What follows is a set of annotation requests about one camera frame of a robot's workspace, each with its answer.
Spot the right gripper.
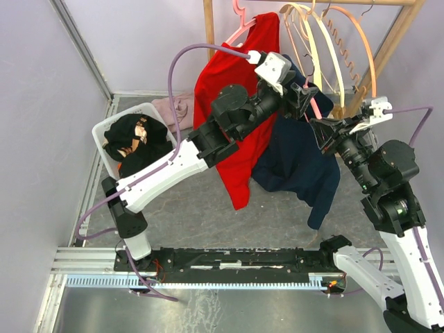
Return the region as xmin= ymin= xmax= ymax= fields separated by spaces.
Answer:
xmin=309 ymin=113 xmax=379 ymax=192

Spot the red t shirt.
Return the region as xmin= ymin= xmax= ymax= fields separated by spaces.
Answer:
xmin=192 ymin=12 xmax=281 ymax=211

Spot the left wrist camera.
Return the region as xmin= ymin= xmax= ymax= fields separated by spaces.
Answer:
xmin=247 ymin=50 xmax=296 ymax=96

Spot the pink cloth on floor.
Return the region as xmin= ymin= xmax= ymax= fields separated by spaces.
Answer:
xmin=151 ymin=90 xmax=197 ymax=131

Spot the white plastic basket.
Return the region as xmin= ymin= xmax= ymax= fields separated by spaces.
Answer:
xmin=92 ymin=103 xmax=176 ymax=180

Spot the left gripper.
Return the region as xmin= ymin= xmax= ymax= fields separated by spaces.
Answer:
xmin=236 ymin=71 xmax=321 ymax=142

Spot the navy blue t shirt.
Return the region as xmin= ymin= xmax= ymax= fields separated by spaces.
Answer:
xmin=251 ymin=53 xmax=341 ymax=230

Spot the aluminium frame rail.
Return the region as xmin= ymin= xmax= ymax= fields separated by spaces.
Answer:
xmin=33 ymin=93 xmax=444 ymax=333

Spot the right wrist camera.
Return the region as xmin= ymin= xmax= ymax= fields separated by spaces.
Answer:
xmin=349 ymin=96 xmax=393 ymax=134

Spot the peach hanger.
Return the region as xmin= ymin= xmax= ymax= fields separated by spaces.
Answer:
xmin=324 ymin=0 xmax=378 ymax=98

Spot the blue cable duct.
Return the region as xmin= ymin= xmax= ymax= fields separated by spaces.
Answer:
xmin=65 ymin=274 xmax=327 ymax=291

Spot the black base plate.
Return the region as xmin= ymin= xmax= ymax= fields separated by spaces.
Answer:
xmin=135 ymin=248 xmax=343 ymax=282

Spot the cream hanger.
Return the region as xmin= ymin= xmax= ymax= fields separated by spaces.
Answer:
xmin=280 ymin=1 xmax=323 ymax=89
xmin=300 ymin=0 xmax=345 ymax=109

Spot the black t shirt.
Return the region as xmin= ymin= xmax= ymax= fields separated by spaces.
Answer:
xmin=103 ymin=113 xmax=173 ymax=178

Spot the corner aluminium profile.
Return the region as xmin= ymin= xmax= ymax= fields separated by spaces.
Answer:
xmin=49 ymin=0 xmax=113 ymax=101

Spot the light pink hanger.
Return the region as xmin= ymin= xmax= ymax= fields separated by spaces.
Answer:
xmin=303 ymin=53 xmax=322 ymax=119

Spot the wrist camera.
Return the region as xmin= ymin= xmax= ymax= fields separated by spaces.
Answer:
xmin=349 ymin=96 xmax=393 ymax=134
xmin=247 ymin=50 xmax=296 ymax=96

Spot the wooden clothes rack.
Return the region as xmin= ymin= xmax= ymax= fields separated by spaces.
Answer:
xmin=203 ymin=0 xmax=426 ymax=119

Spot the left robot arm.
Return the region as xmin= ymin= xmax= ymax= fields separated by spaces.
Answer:
xmin=102 ymin=80 xmax=319 ymax=271

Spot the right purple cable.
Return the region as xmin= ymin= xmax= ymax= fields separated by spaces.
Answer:
xmin=327 ymin=105 xmax=444 ymax=313

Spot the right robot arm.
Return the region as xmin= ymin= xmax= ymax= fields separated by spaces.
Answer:
xmin=309 ymin=116 xmax=443 ymax=332

